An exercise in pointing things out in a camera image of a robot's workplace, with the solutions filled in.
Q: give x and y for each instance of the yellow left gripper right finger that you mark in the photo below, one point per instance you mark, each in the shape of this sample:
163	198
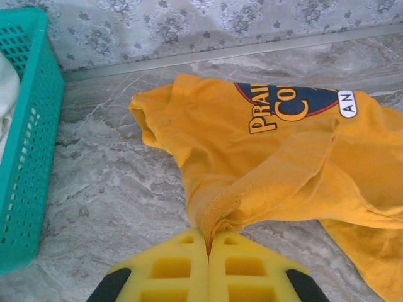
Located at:
248	270

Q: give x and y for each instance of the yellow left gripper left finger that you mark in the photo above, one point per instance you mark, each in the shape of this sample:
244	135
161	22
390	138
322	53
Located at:
170	270

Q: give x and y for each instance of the yellow printed t-shirt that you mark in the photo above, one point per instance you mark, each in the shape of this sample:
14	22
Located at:
220	151

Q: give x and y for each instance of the teal plastic basket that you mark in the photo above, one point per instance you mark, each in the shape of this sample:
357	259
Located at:
31	157

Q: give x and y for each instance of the white crumpled t-shirt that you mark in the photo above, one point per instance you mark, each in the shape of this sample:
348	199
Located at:
6	94

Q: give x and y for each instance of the aluminium back frame rail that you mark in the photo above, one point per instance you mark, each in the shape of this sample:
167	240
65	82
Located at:
220	55

